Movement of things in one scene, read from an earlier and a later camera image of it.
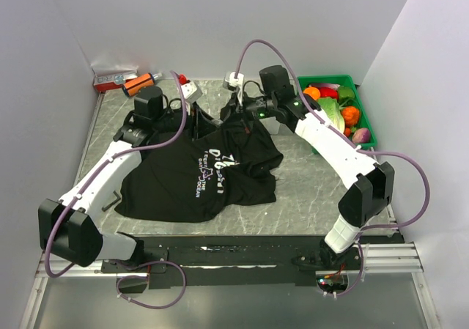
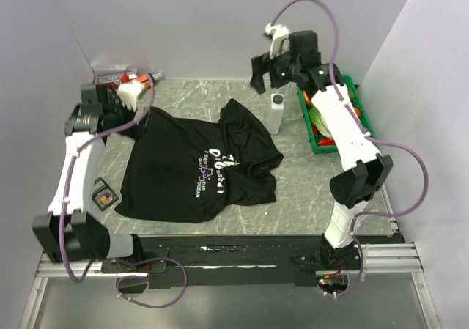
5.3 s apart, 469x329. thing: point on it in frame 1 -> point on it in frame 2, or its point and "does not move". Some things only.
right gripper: (237, 113) -> (261, 64)
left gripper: (199, 122) -> (115, 100)
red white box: (112, 81) does not move
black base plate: (237, 261) does not move
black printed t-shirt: (195, 179) does not move
